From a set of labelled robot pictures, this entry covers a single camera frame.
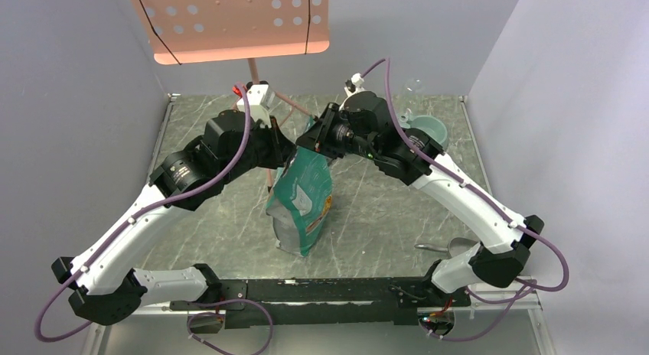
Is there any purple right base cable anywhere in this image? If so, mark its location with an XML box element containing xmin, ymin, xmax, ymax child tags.
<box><xmin>423</xmin><ymin>279</ymin><xmax>539</xmax><ymax>343</ymax></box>

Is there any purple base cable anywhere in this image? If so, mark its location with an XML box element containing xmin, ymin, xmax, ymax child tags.
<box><xmin>186</xmin><ymin>298</ymin><xmax>275</xmax><ymax>355</ymax></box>
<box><xmin>423</xmin><ymin>279</ymin><xmax>539</xmax><ymax>343</ymax></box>

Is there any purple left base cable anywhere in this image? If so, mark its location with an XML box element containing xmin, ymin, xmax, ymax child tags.
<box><xmin>186</xmin><ymin>298</ymin><xmax>275</xmax><ymax>355</ymax></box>

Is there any green pet food bag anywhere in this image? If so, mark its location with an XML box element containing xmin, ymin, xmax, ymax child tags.
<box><xmin>265</xmin><ymin>146</ymin><xmax>333</xmax><ymax>257</ymax></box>

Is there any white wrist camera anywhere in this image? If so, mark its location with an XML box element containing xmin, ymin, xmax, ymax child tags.
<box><xmin>246</xmin><ymin>81</ymin><xmax>275</xmax><ymax>127</ymax></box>
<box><xmin>340</xmin><ymin>73</ymin><xmax>366</xmax><ymax>109</ymax></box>

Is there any teal double pet bowl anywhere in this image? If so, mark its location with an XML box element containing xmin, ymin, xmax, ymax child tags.
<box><xmin>397</xmin><ymin>110</ymin><xmax>449</xmax><ymax>149</ymax></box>

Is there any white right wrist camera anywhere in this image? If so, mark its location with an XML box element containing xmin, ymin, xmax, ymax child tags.
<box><xmin>340</xmin><ymin>73</ymin><xmax>366</xmax><ymax>109</ymax></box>

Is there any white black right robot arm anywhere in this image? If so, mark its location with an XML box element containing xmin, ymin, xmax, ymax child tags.
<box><xmin>296</xmin><ymin>90</ymin><xmax>533</xmax><ymax>306</ymax></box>

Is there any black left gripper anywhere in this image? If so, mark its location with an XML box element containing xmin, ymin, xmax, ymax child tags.
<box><xmin>221</xmin><ymin>116</ymin><xmax>297</xmax><ymax>185</ymax></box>

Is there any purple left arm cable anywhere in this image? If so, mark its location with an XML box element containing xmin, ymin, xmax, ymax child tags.
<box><xmin>34</xmin><ymin>83</ymin><xmax>253</xmax><ymax>343</ymax></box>

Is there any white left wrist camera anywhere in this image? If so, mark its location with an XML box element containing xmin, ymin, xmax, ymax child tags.
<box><xmin>246</xmin><ymin>81</ymin><xmax>275</xmax><ymax>127</ymax></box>

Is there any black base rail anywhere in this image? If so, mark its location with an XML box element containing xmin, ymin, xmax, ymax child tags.
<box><xmin>169</xmin><ymin>276</ymin><xmax>472</xmax><ymax>329</ymax></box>

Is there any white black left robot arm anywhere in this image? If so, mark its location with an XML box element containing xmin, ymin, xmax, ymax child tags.
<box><xmin>52</xmin><ymin>110</ymin><xmax>296</xmax><ymax>325</ymax></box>

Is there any metal food scoop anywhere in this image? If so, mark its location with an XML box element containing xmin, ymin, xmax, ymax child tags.
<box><xmin>414</xmin><ymin>237</ymin><xmax>478</xmax><ymax>257</ymax></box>

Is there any pink music stand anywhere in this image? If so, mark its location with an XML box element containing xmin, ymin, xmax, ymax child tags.
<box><xmin>129</xmin><ymin>0</ymin><xmax>330</xmax><ymax>86</ymax></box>

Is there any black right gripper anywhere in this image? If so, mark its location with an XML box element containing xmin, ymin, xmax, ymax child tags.
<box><xmin>296</xmin><ymin>102</ymin><xmax>380</xmax><ymax>160</ymax></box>

